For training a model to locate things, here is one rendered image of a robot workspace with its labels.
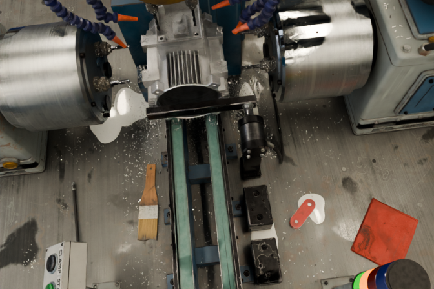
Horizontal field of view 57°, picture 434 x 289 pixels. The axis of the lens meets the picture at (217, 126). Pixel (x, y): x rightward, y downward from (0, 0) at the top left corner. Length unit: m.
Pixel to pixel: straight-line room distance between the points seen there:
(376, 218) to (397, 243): 0.07
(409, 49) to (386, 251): 0.49
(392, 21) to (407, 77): 0.13
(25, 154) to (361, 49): 0.85
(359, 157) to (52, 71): 0.79
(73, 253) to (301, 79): 0.58
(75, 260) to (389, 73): 0.73
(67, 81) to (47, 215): 0.42
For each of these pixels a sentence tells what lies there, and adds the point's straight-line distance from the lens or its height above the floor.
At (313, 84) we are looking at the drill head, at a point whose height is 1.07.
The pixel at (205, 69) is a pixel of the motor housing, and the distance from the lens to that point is 0.90.
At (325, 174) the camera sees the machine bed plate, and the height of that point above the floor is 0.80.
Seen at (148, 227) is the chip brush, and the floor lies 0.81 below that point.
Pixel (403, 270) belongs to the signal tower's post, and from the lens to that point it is 0.65.
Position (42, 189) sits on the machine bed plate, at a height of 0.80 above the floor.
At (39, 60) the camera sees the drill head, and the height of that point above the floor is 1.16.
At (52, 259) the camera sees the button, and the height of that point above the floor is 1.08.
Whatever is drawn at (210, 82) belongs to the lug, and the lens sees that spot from 0.87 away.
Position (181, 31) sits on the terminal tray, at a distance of 0.90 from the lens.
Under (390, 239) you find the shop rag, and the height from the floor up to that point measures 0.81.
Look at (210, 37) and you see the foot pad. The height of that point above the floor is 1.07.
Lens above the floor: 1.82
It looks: 64 degrees down
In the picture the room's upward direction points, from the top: 7 degrees counter-clockwise
